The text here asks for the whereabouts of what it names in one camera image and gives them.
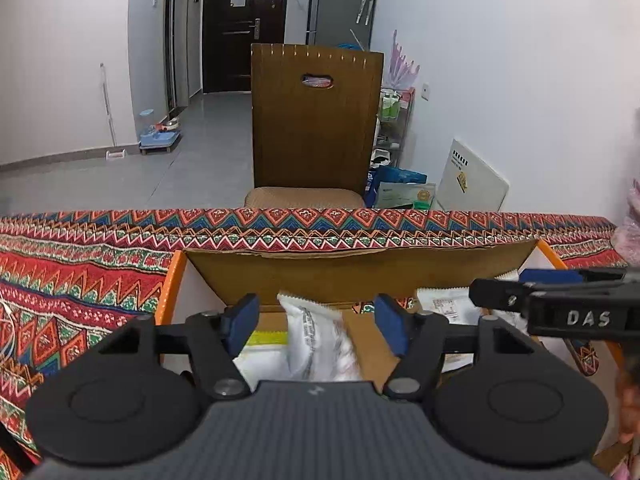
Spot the dark entrance door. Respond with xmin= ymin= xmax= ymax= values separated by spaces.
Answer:
xmin=202 ymin=0 xmax=286 ymax=93

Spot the white flat box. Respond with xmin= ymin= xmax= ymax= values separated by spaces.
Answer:
xmin=435 ymin=139 xmax=509 ymax=212

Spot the patterned red tablecloth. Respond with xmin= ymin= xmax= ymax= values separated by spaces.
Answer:
xmin=1 ymin=208 xmax=624 ymax=479

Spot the orange cardboard box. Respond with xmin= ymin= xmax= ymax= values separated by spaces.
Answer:
xmin=155 ymin=240 xmax=590 ymax=387

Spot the blue pet feeder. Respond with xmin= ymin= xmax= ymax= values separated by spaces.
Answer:
xmin=138 ymin=108 xmax=181 ymax=154

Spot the metal storage rack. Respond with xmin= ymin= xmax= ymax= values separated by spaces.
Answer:
xmin=372 ymin=88 xmax=416 ymax=167

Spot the wooden chair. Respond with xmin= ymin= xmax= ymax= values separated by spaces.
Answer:
xmin=244 ymin=44 xmax=384 ymax=209

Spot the pink ceramic vase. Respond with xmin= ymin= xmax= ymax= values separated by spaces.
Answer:
xmin=612 ymin=179 xmax=640 ymax=266

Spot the grey refrigerator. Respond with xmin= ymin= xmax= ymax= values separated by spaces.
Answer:
xmin=306 ymin=0 xmax=376 ymax=51

